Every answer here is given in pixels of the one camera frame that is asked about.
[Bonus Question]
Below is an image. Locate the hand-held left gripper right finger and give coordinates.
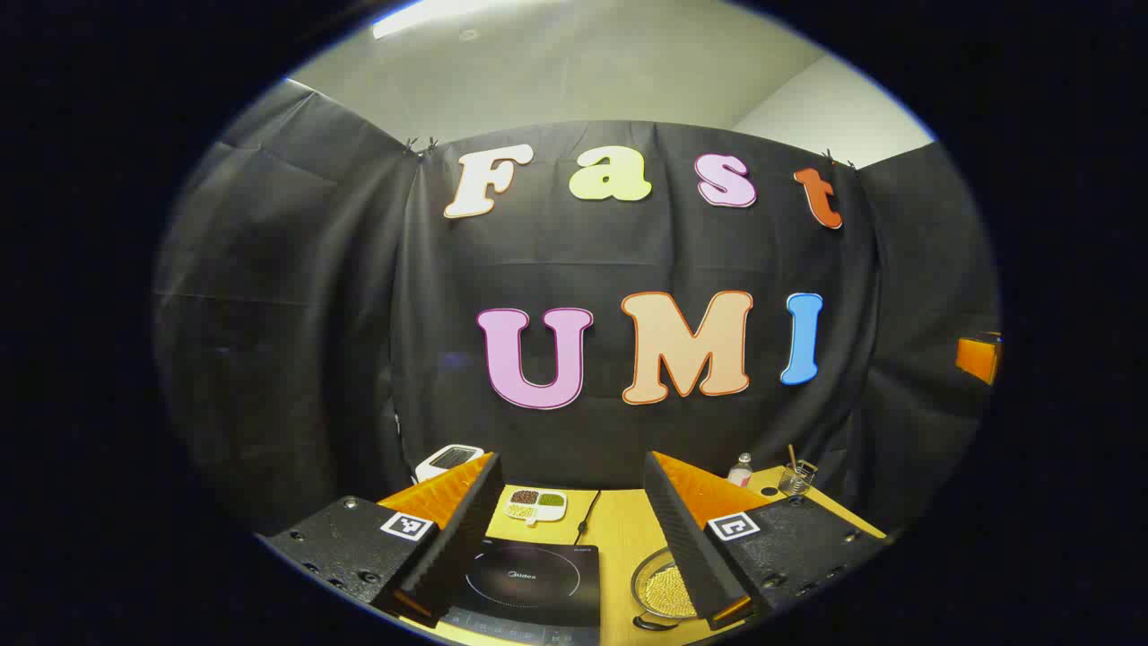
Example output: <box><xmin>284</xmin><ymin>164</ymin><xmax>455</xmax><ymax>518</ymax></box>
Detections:
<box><xmin>643</xmin><ymin>450</ymin><xmax>889</xmax><ymax>632</ymax></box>

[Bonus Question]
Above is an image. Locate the black induction cooktop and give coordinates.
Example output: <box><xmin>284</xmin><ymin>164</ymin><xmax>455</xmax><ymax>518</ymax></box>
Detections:
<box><xmin>439</xmin><ymin>537</ymin><xmax>602</xmax><ymax>646</ymax></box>

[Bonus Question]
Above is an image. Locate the steel pot with black handles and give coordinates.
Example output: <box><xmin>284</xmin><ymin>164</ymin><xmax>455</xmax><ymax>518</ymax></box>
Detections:
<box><xmin>631</xmin><ymin>547</ymin><xmax>700</xmax><ymax>632</ymax></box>

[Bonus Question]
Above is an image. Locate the black power cable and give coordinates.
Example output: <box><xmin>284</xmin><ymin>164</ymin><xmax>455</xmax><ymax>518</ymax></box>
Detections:
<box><xmin>574</xmin><ymin>489</ymin><xmax>602</xmax><ymax>545</ymax></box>

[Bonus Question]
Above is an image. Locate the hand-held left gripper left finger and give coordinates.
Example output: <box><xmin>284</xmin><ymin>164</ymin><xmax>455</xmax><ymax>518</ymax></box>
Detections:
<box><xmin>260</xmin><ymin>451</ymin><xmax>505</xmax><ymax>629</ymax></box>

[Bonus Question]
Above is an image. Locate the pile of soybeans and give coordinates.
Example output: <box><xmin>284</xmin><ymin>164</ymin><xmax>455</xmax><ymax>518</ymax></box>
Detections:
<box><xmin>646</xmin><ymin>563</ymin><xmax>699</xmax><ymax>620</ymax></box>

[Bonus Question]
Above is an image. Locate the white toaster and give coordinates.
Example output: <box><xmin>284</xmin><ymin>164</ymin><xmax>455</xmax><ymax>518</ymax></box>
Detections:
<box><xmin>414</xmin><ymin>444</ymin><xmax>485</xmax><ymax>484</ymax></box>

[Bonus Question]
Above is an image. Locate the white divided bean dish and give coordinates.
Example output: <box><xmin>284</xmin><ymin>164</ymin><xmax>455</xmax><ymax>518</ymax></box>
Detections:
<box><xmin>504</xmin><ymin>487</ymin><xmax>568</xmax><ymax>526</ymax></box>

